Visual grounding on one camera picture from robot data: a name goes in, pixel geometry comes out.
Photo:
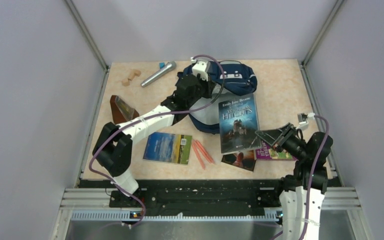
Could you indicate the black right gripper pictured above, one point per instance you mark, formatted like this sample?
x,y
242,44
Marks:
x,y
271,136

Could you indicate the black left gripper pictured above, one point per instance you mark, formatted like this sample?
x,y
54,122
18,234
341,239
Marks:
x,y
209,86

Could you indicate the purple Treehouse book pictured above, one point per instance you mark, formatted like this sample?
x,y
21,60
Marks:
x,y
266,153

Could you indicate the navy blue student backpack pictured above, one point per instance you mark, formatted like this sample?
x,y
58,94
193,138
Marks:
x,y
238,80

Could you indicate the dark blue Wuthering Heights book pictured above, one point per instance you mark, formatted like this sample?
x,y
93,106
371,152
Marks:
x,y
238,123

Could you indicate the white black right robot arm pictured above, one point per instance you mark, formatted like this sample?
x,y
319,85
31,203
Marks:
x,y
302,193

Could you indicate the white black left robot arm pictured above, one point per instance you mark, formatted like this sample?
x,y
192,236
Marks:
x,y
114,146

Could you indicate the Three Days To See book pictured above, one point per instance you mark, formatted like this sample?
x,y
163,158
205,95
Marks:
x,y
245,160

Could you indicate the silver microphone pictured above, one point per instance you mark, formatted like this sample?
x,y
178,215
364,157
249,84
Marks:
x,y
168,67

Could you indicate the orange pencils bundle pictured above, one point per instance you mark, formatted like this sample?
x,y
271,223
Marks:
x,y
201,154

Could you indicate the blue green landscape book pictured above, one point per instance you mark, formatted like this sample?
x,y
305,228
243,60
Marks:
x,y
168,148

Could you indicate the wooden block puzzle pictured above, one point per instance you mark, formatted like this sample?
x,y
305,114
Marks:
x,y
133,74

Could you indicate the brown wooden metronome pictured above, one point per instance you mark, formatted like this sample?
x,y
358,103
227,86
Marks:
x,y
121,112

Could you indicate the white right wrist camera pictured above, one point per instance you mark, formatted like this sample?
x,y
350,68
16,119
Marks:
x,y
303,120

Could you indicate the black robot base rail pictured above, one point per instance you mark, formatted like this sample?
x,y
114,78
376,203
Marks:
x,y
255,200

